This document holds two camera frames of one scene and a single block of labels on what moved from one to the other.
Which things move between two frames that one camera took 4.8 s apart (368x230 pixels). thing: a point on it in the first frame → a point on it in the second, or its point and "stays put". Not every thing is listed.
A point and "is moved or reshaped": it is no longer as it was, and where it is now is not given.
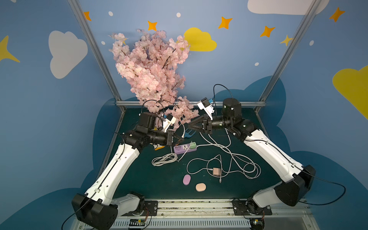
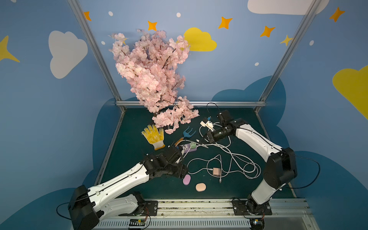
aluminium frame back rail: (195, 103) stays put
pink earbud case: (201, 187) stays put
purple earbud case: (187, 179) stays put
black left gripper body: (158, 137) → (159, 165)
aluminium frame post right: (311, 12) stays put
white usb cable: (164, 159) is moved or reshaped
